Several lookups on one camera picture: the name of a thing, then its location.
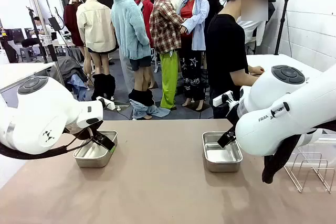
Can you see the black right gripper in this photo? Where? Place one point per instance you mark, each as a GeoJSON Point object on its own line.
{"type": "Point", "coordinates": [233, 113]}

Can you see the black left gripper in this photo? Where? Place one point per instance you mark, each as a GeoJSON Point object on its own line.
{"type": "Point", "coordinates": [84, 132]}

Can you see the stainless steel rectangular container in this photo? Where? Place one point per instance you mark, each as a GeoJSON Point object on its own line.
{"type": "Point", "coordinates": [92, 161]}
{"type": "Point", "coordinates": [223, 165]}

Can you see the clear plastic container lid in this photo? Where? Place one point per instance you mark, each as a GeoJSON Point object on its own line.
{"type": "Point", "coordinates": [325, 146]}

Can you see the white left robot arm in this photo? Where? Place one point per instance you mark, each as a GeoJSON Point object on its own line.
{"type": "Point", "coordinates": [39, 119]}

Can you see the person's right forearm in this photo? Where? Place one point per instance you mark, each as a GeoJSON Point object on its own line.
{"type": "Point", "coordinates": [241, 81]}

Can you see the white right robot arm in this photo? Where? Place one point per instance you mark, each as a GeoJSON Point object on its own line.
{"type": "Point", "coordinates": [288, 119]}

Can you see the person's right hand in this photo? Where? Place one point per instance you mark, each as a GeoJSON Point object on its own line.
{"type": "Point", "coordinates": [256, 70]}

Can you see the blue jeans heap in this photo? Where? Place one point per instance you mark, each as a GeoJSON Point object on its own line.
{"type": "Point", "coordinates": [141, 111]}

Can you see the black trousers heap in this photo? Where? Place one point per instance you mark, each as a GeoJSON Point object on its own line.
{"type": "Point", "coordinates": [140, 98]}
{"type": "Point", "coordinates": [103, 87]}

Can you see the shiny metal pole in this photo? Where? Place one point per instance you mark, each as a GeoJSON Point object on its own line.
{"type": "Point", "coordinates": [61, 77]}

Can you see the grey and blue clothes pile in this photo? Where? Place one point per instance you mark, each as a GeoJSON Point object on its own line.
{"type": "Point", "coordinates": [69, 69]}

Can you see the person in black t-shirt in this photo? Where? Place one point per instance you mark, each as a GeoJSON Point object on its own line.
{"type": "Point", "coordinates": [223, 51]}

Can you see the white side table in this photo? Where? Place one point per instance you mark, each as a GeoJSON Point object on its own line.
{"type": "Point", "coordinates": [267, 60]}

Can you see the mannequin in white shirt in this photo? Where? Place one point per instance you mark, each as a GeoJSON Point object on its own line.
{"type": "Point", "coordinates": [252, 28]}

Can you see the white desk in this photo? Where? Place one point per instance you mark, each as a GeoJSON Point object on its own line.
{"type": "Point", "coordinates": [15, 72]}

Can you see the mannequin in light blue fleece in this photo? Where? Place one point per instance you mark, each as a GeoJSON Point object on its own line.
{"type": "Point", "coordinates": [130, 30]}

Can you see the mannequin in red top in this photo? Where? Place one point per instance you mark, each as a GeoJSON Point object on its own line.
{"type": "Point", "coordinates": [198, 24]}

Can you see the mannequin in cream jacket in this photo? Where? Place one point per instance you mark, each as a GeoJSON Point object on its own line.
{"type": "Point", "coordinates": [94, 24]}

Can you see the mannequin in dark red sweater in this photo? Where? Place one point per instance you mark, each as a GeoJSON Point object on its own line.
{"type": "Point", "coordinates": [72, 22]}

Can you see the mannequin in plaid shirt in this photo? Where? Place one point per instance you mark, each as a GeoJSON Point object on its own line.
{"type": "Point", "coordinates": [164, 30]}

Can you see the black tripod stand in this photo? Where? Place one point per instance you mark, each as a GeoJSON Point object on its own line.
{"type": "Point", "coordinates": [282, 24]}

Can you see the black stand with box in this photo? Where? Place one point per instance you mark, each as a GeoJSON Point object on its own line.
{"type": "Point", "coordinates": [53, 23]}

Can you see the seated person in white shirt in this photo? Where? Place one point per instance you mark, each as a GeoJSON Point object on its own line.
{"type": "Point", "coordinates": [39, 28]}

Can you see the mannequin in black jacket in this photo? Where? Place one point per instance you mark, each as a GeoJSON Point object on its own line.
{"type": "Point", "coordinates": [214, 6]}

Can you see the mannequin in red jacket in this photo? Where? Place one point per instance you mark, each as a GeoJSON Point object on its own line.
{"type": "Point", "coordinates": [147, 11]}

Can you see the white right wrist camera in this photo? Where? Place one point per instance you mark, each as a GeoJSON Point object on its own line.
{"type": "Point", "coordinates": [218, 100]}

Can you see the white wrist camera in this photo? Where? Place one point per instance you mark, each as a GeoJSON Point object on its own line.
{"type": "Point", "coordinates": [218, 100]}
{"type": "Point", "coordinates": [107, 103]}

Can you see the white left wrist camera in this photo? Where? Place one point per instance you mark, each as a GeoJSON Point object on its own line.
{"type": "Point", "coordinates": [107, 103]}

